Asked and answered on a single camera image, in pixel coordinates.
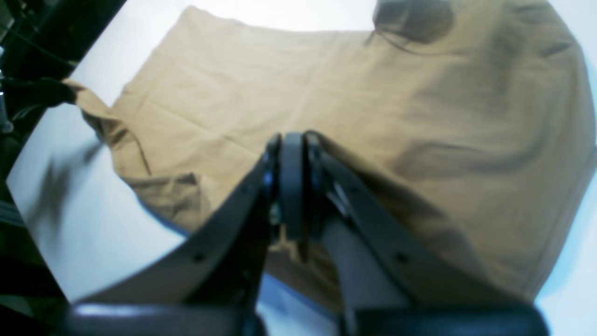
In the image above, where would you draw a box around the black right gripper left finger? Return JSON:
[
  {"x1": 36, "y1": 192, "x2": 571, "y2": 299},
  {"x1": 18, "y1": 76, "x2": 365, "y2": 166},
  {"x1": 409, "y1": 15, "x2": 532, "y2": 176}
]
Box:
[{"x1": 70, "y1": 133, "x2": 303, "y2": 336}]

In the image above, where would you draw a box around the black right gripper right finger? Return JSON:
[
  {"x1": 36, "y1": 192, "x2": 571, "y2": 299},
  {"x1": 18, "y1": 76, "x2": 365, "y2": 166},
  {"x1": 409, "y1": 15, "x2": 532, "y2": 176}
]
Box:
[{"x1": 303, "y1": 132, "x2": 548, "y2": 336}]

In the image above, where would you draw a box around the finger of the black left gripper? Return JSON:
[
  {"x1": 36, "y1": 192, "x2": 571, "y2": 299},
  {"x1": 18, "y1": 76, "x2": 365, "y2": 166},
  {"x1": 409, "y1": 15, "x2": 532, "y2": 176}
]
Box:
[{"x1": 1, "y1": 78, "x2": 76, "y2": 110}]

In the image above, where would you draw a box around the brown T-shirt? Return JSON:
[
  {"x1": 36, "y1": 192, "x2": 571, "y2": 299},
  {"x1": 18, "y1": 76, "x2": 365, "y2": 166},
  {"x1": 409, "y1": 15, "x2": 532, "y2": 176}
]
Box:
[{"x1": 64, "y1": 0, "x2": 596, "y2": 301}]

